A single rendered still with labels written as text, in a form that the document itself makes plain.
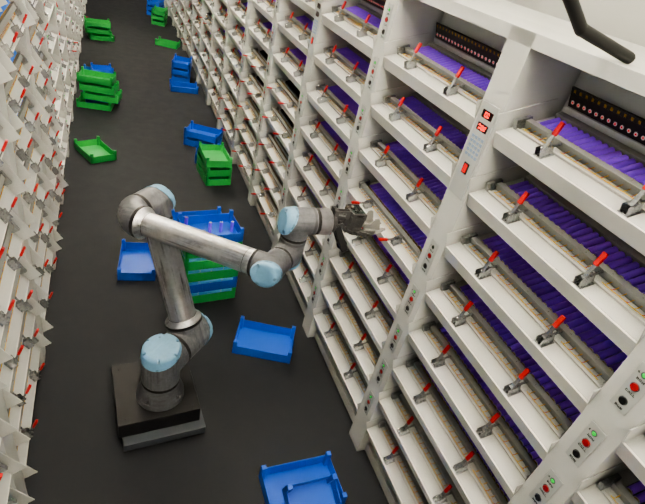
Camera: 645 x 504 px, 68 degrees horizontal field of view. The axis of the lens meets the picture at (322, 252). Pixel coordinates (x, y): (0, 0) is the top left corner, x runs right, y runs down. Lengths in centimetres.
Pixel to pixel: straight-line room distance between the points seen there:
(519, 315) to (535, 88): 60
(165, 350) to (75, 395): 56
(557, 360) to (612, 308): 20
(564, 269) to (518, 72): 51
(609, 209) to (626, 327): 25
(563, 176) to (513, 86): 29
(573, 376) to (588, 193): 43
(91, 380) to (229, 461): 73
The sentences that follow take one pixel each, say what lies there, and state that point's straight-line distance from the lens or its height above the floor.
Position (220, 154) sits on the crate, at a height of 16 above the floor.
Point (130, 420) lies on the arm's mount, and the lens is 212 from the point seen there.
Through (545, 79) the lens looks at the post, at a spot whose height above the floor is 165.
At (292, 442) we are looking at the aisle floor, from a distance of 226.
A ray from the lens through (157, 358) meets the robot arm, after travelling 196.
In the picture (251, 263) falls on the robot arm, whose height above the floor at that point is 96.
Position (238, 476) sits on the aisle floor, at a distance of 215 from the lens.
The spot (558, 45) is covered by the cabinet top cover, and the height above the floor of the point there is 175.
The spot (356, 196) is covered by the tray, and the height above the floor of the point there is 94.
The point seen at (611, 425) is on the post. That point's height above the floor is 113.
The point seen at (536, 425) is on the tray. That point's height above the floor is 94.
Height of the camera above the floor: 186
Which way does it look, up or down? 34 degrees down
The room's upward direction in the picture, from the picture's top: 15 degrees clockwise
